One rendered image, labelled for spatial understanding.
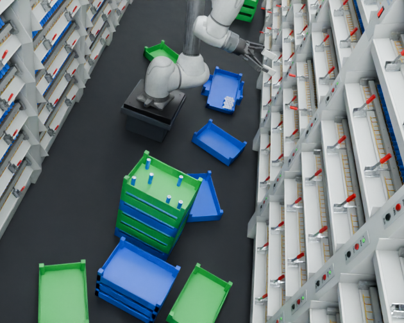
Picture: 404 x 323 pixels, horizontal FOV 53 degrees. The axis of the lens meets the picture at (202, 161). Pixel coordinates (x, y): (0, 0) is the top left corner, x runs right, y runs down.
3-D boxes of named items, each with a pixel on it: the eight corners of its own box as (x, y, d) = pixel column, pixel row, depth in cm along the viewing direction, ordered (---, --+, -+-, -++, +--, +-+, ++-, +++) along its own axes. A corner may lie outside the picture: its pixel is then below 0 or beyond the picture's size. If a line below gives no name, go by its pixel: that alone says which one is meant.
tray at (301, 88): (299, 143, 186) (301, 128, 179) (295, 68, 228) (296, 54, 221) (345, 143, 183) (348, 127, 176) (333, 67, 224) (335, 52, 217)
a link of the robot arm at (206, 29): (217, 54, 186) (232, 30, 177) (187, 38, 182) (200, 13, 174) (219, 42, 194) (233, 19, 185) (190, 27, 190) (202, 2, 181)
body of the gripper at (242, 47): (231, 46, 193) (249, 54, 196) (230, 56, 188) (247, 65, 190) (240, 33, 188) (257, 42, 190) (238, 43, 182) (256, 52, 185)
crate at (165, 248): (115, 227, 205) (117, 218, 199) (135, 198, 218) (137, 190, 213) (168, 254, 202) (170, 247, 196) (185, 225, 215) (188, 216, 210)
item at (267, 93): (261, 129, 275) (260, 113, 265) (263, 77, 316) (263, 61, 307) (292, 128, 271) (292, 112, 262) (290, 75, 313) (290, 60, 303)
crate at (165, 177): (121, 188, 181) (123, 177, 176) (143, 160, 195) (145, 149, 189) (181, 220, 178) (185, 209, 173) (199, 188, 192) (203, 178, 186)
